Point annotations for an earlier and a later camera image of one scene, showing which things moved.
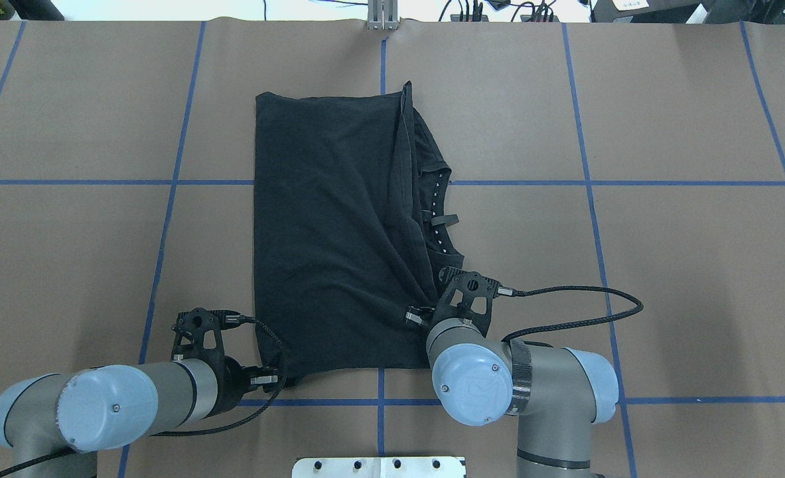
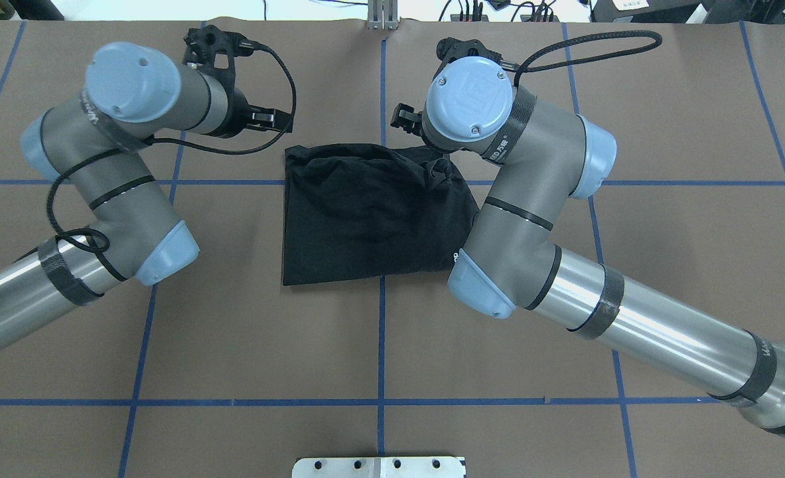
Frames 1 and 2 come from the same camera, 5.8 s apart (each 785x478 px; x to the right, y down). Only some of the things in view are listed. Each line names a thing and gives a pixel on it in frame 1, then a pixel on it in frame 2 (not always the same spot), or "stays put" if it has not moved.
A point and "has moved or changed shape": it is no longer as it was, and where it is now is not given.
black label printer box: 643,11 stays put
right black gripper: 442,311 → 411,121
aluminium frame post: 383,14 stays put
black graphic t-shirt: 352,211 has moved or changed shape
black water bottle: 36,10 stays put
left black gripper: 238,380 → 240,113
